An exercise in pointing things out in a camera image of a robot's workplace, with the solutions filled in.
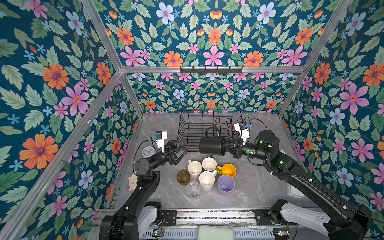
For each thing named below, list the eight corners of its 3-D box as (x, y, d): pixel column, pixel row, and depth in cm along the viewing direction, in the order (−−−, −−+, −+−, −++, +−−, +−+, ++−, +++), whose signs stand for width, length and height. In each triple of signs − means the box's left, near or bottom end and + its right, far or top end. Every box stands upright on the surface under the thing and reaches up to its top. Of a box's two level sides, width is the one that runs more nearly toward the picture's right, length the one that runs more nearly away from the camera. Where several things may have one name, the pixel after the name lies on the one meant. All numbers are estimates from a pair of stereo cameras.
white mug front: (199, 192, 84) (199, 186, 75) (199, 178, 89) (199, 170, 80) (216, 192, 84) (217, 186, 75) (215, 178, 89) (216, 170, 80)
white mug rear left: (186, 180, 87) (184, 174, 80) (190, 166, 93) (188, 158, 86) (199, 183, 86) (199, 176, 79) (202, 168, 92) (202, 161, 85)
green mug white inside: (209, 178, 89) (210, 171, 80) (201, 169, 92) (200, 161, 84) (218, 170, 92) (219, 162, 83) (209, 161, 95) (210, 153, 87)
